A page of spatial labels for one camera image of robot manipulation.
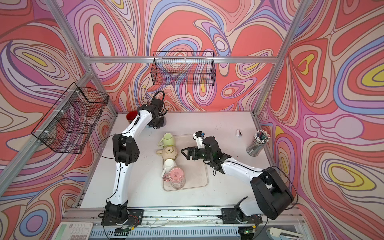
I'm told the light green mug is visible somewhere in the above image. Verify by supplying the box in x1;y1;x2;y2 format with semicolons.
158;133;176;148

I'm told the white device bottom right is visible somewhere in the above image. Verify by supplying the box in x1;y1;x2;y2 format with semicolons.
267;227;303;240

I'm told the black wire basket back wall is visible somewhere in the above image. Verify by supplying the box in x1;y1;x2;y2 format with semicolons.
151;50;216;86

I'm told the cream speckled round mug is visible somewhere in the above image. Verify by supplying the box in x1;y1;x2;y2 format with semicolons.
156;145;178;161

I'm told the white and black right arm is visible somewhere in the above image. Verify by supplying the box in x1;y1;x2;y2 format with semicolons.
181;137;294;223

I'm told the white small mug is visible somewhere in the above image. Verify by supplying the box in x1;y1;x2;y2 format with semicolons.
162;159;177;182

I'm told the black skull mug red inside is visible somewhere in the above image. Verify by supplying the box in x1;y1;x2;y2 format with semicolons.
126;111;138;123

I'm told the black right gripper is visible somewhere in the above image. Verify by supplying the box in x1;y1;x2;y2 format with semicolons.
181;145;213;161

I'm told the pen holder with pens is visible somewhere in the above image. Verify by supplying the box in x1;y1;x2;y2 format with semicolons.
247;130;271;157

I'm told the white desk telephone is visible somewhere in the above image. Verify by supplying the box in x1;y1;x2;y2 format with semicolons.
52;222;94;240

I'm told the small white pink object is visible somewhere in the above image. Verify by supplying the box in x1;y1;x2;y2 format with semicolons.
236;130;242;138

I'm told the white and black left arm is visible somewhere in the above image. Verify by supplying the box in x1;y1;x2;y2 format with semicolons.
102;98;168;226

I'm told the black wire basket wall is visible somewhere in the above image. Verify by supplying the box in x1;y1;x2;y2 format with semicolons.
31;83;109;154
151;50;216;86

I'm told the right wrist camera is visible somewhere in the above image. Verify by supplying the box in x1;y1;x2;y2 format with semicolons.
193;131;205;149

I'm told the black wire basket left wall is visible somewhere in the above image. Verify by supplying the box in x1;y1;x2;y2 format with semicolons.
31;83;109;154

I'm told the pink patterned mug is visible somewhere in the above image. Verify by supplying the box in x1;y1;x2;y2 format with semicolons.
163;167;186;189

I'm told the beige plastic tray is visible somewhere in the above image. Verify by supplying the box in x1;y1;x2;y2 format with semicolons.
163;134;209;192

